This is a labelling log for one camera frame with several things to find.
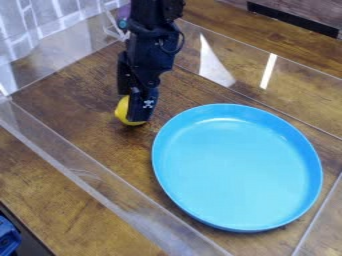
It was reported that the blue plastic object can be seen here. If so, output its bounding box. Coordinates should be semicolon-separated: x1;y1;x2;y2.
0;216;21;256

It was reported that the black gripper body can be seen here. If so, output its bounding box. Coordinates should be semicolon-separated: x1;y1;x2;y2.
117;19;184;88

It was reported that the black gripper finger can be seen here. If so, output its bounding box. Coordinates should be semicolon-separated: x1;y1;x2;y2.
126;87;159;122
116;61;132;95

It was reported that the blue round tray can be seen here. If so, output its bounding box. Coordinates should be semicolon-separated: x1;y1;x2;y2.
150;104;323;233

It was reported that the clear acrylic enclosure wall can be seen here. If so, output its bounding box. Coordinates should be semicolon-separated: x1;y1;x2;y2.
0;0;342;256

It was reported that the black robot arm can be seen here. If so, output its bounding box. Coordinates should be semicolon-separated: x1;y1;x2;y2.
117;0;185;123

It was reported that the yellow lemon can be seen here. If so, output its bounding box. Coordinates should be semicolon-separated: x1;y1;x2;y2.
113;95;144;126

